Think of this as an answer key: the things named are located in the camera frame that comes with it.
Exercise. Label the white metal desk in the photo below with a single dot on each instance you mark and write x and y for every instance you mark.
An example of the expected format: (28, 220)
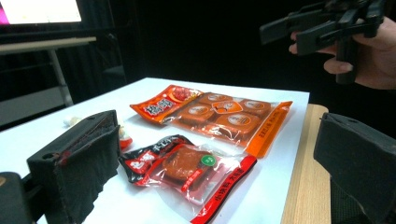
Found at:
(58, 73)

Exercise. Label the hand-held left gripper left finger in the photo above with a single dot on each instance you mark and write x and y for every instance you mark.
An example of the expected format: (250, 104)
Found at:
(77, 161)

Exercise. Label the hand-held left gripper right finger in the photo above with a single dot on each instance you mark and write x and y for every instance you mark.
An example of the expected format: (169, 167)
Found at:
(358, 149)

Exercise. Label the monitor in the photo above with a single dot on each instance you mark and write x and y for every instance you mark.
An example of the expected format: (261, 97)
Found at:
(40, 11)

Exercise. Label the large orange snack packet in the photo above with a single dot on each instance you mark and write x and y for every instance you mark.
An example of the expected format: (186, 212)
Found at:
(218, 118)

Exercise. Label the red and black snack packet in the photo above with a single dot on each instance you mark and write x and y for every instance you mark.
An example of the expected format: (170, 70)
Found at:
(186, 168)

